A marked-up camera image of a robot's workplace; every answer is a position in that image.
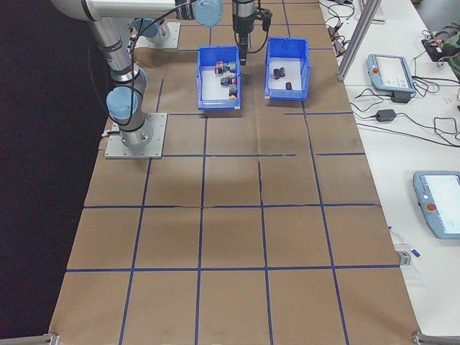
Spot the blue plastic switch bin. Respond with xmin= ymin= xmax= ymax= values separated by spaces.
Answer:
xmin=195 ymin=45 xmax=242 ymax=111

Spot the blue plastic battery bin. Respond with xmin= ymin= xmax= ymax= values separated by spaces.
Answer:
xmin=264 ymin=36 xmax=311 ymax=101

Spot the camouflage sleeve forearm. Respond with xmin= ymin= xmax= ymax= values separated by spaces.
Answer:
xmin=431 ymin=19 xmax=460 ymax=78

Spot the grey teach pendant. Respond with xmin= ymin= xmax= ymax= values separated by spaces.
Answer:
xmin=412 ymin=170 xmax=460 ymax=241
xmin=365 ymin=52 xmax=418 ymax=101

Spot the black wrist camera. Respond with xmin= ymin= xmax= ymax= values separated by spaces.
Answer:
xmin=259 ymin=9 xmax=273 ymax=32

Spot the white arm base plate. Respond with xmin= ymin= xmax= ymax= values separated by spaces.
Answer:
xmin=104 ymin=112 xmax=169 ymax=160
xmin=134 ymin=22 xmax=181 ymax=50

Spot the aluminium profile post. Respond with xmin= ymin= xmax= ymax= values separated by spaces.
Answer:
xmin=336 ymin=0 xmax=384 ymax=83

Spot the black frame cover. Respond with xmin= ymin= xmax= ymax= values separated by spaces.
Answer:
xmin=0 ymin=0 xmax=109 ymax=339

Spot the aluminium frame rail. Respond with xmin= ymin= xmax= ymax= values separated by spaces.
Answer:
xmin=0 ymin=333 xmax=59 ymax=345
xmin=412 ymin=331 xmax=460 ymax=345

